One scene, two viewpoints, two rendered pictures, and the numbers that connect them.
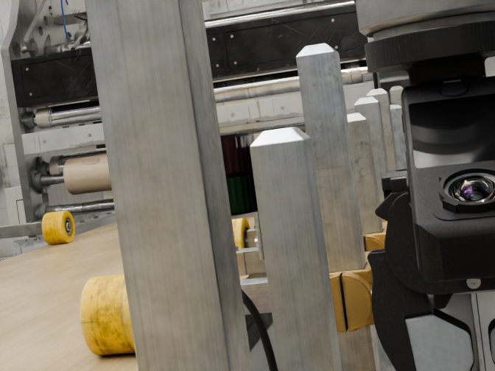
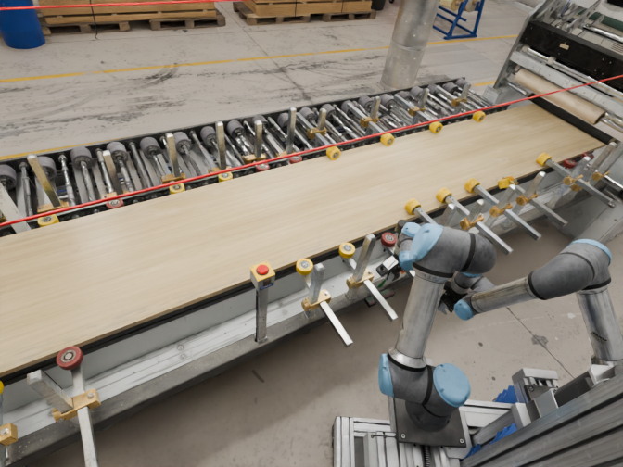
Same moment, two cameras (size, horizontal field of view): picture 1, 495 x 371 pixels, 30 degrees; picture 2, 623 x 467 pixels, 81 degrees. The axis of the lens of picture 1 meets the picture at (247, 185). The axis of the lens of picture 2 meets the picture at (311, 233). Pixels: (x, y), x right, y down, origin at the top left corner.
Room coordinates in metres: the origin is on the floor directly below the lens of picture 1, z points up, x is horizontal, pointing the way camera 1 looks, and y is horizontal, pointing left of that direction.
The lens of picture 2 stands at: (-0.65, -0.49, 2.29)
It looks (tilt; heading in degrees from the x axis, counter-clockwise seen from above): 47 degrees down; 41
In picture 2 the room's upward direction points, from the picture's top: 9 degrees clockwise
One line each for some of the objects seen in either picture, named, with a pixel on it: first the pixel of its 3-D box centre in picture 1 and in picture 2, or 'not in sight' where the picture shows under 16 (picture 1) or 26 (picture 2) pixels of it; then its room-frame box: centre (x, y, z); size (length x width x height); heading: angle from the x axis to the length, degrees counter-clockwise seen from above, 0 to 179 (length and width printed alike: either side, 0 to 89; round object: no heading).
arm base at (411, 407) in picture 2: not in sight; (432, 401); (0.02, -0.55, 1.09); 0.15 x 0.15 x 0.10
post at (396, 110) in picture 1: (406, 211); (565, 186); (2.06, -0.35, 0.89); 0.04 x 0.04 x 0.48; 78
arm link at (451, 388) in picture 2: not in sight; (443, 388); (0.02, -0.54, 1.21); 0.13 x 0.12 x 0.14; 126
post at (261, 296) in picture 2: not in sight; (260, 312); (-0.15, 0.14, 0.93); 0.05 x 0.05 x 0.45; 78
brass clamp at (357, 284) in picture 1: (350, 289); not in sight; (0.86, -0.08, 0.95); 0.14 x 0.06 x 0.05; 168
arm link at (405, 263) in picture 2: not in sight; (413, 256); (0.35, -0.17, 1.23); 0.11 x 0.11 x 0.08; 36
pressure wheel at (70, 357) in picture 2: not in sight; (73, 361); (-0.80, 0.44, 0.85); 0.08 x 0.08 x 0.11
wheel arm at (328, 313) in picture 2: not in sight; (323, 306); (0.14, 0.03, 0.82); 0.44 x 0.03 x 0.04; 78
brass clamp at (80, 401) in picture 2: not in sight; (77, 405); (-0.85, 0.29, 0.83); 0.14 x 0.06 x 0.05; 168
